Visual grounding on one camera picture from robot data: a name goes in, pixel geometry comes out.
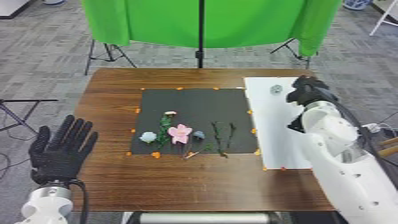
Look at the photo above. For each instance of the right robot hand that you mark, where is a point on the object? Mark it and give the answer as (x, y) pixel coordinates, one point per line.
(310, 90)

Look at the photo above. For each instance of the dark mat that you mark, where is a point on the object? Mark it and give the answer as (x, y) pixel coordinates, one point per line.
(195, 106)

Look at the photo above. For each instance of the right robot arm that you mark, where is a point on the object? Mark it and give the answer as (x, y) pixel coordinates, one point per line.
(348, 166)

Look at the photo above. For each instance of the small grey flower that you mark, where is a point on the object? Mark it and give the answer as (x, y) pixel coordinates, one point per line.
(275, 89)

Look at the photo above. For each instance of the pink flower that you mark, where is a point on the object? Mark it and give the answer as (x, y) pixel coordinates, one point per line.
(179, 132)

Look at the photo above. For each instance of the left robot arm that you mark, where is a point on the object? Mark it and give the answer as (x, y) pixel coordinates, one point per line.
(46, 203)

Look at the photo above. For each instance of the white sheet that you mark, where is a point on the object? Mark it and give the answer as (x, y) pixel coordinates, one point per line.
(277, 133)

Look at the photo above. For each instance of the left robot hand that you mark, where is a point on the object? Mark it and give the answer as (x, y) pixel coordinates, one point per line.
(58, 156)

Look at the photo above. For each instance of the black folding stand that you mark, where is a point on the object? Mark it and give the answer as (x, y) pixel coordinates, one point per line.
(23, 111)

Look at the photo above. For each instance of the white stand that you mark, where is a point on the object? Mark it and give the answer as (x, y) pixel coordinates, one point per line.
(383, 16)

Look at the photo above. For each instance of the pale grey bar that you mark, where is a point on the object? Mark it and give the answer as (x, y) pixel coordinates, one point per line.
(204, 218)

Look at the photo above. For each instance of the black tripod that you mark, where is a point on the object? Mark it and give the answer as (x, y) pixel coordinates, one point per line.
(108, 53)
(293, 50)

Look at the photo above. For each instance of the grey blue flower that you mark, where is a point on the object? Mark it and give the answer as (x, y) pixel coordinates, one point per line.
(199, 134)

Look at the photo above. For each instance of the green sprig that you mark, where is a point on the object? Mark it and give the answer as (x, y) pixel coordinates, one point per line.
(218, 140)
(231, 130)

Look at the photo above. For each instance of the black pole stand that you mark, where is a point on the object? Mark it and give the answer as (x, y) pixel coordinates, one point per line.
(200, 33)

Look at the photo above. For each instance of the blue and white vase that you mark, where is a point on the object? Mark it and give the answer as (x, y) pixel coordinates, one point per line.
(357, 4)

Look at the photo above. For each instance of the pale blue flower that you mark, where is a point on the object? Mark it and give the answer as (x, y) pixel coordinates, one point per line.
(147, 137)

